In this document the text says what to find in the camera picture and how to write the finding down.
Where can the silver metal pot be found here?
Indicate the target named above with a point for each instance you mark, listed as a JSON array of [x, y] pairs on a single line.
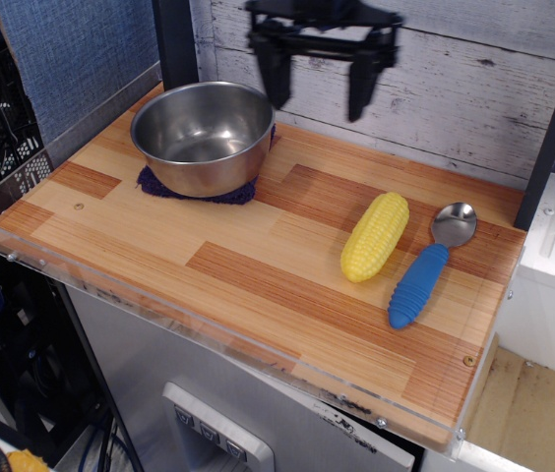
[[208, 104]]

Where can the blue fabric partition panel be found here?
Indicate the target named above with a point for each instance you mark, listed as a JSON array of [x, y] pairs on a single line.
[[74, 56]]

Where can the blue handled metal spoon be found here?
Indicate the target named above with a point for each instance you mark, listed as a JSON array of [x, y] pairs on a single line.
[[453, 226]]

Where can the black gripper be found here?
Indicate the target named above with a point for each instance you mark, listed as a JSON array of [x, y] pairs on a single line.
[[347, 31]]

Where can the purple rag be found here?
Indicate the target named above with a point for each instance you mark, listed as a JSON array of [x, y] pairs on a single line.
[[201, 163]]

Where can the yellow plastic corn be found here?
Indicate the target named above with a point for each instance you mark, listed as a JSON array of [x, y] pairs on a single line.
[[374, 237]]

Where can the silver toy fridge cabinet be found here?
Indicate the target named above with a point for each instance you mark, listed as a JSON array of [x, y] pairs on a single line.
[[189, 406]]

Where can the clear acrylic table guard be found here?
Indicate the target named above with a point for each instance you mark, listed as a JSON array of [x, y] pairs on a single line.
[[264, 279]]

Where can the black metal post left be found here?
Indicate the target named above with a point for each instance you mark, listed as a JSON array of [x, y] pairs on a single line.
[[176, 43]]

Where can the yellow black object corner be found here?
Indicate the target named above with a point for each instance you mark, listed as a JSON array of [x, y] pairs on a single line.
[[22, 461]]

